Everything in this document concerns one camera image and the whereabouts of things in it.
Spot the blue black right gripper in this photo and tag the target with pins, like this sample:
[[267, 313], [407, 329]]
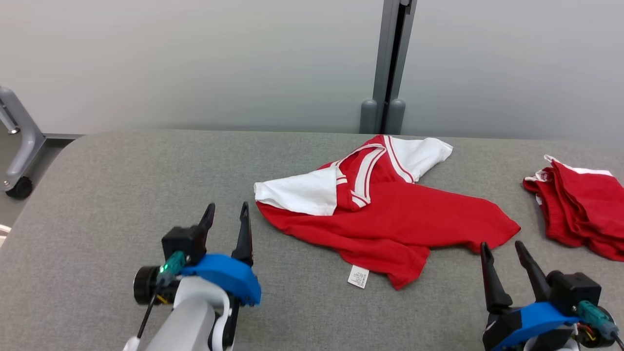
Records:
[[526, 321]]

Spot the red jersey with white sleeves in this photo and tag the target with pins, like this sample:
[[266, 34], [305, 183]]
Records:
[[399, 219]]

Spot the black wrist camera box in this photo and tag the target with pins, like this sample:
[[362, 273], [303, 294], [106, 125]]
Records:
[[183, 241], [575, 290]]

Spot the grey cylindrical post stopper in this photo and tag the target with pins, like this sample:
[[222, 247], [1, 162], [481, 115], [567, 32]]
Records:
[[396, 117], [368, 117]]

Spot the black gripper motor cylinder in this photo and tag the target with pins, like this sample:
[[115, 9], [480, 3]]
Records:
[[145, 285], [597, 336]]

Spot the grey fabric upholstered bench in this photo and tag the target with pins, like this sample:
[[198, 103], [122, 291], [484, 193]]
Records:
[[122, 185]]

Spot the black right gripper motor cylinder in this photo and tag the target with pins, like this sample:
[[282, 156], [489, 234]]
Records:
[[597, 336]]

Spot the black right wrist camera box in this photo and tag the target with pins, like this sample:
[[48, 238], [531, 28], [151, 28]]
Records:
[[575, 290]]

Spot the grey wheeled cart leg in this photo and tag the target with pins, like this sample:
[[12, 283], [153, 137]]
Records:
[[27, 141]]

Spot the grey metal partition post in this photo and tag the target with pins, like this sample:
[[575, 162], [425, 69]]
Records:
[[387, 48]]

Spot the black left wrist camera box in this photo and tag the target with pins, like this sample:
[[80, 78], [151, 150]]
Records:
[[183, 241]]

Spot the red shorts with white stripes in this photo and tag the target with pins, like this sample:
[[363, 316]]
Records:
[[585, 214]]

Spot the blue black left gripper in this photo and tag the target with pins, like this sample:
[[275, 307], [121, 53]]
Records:
[[226, 275]]

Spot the black trolley castor wheel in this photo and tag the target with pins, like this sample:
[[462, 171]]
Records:
[[19, 188]]

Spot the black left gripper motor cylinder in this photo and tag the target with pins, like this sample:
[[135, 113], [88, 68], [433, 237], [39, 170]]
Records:
[[145, 285]]

